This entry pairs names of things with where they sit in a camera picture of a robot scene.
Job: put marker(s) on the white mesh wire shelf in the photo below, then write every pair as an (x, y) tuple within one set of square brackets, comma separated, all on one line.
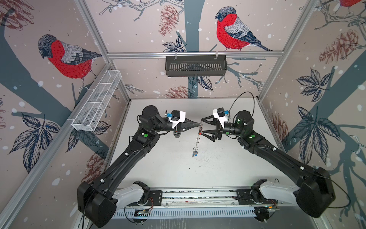
[(93, 109)]

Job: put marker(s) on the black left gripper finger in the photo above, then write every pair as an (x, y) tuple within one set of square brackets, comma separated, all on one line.
[(190, 122), (187, 127)]

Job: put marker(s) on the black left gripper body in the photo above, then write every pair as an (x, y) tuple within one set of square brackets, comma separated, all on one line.
[(176, 133)]

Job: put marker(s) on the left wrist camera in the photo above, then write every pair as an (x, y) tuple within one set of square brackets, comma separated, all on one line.
[(176, 117)]

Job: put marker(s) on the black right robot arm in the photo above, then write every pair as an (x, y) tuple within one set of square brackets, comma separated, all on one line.
[(312, 191)]

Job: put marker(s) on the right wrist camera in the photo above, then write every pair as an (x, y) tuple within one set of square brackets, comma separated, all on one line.
[(221, 115)]

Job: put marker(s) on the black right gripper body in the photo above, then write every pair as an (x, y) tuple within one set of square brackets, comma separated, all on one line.
[(221, 130)]

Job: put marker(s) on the black hanging wire basket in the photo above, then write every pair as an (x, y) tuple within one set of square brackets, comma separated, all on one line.
[(189, 66)]

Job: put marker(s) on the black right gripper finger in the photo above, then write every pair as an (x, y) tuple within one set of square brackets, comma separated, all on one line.
[(209, 120), (210, 134)]

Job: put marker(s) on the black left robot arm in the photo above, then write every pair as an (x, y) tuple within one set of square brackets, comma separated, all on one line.
[(100, 199)]

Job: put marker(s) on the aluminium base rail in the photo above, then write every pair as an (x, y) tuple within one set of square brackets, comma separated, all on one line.
[(200, 203)]

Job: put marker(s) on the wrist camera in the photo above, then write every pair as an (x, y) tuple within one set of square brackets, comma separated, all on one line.
[(176, 117), (221, 115)]

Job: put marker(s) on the silver metal carabiner keyring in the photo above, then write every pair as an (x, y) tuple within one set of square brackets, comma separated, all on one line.
[(197, 141)]

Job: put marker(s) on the horizontal aluminium frame bar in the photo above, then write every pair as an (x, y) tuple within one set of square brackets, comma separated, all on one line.
[(158, 55)]

